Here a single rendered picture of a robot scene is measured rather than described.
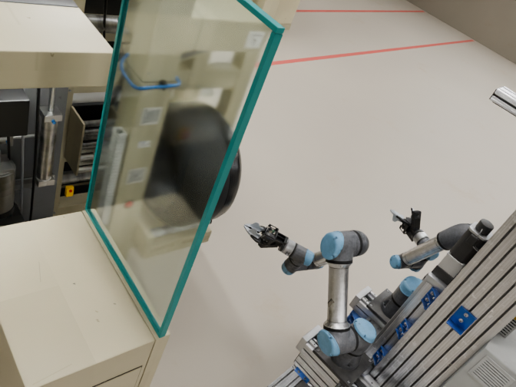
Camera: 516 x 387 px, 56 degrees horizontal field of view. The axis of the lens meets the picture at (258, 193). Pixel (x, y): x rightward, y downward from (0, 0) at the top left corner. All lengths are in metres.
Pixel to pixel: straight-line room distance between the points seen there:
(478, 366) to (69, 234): 1.62
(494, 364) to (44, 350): 1.61
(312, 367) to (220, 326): 0.86
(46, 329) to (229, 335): 1.85
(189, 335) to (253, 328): 0.44
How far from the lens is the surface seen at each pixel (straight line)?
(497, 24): 13.52
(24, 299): 1.53
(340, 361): 2.38
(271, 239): 2.28
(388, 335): 2.49
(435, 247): 2.54
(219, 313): 3.24
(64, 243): 1.66
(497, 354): 2.20
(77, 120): 2.37
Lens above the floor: 2.49
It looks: 36 degrees down
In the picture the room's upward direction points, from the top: 24 degrees clockwise
